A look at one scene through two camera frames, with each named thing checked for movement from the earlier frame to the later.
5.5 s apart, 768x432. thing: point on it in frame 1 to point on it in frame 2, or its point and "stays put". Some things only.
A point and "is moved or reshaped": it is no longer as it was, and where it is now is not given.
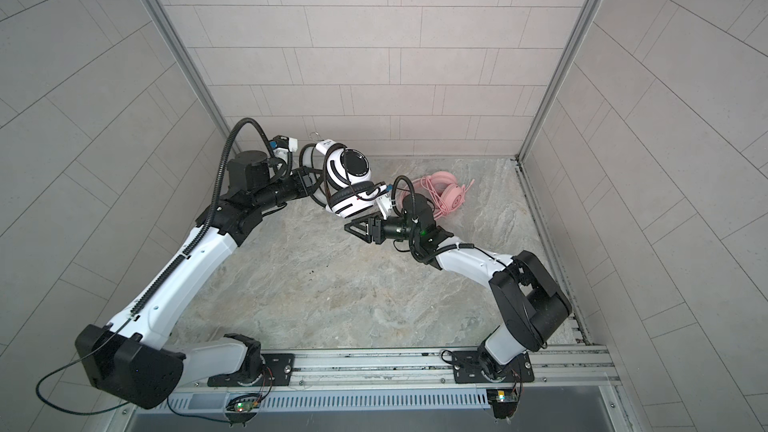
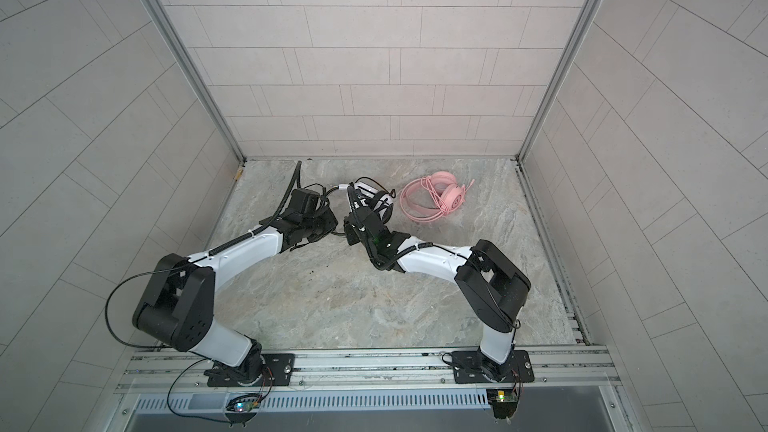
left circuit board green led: [246, 406] stays put
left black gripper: [301, 183] to [332, 222]
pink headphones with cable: [440, 188] stays put
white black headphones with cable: [341, 178] is moved or reshaped
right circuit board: [503, 401] stays put
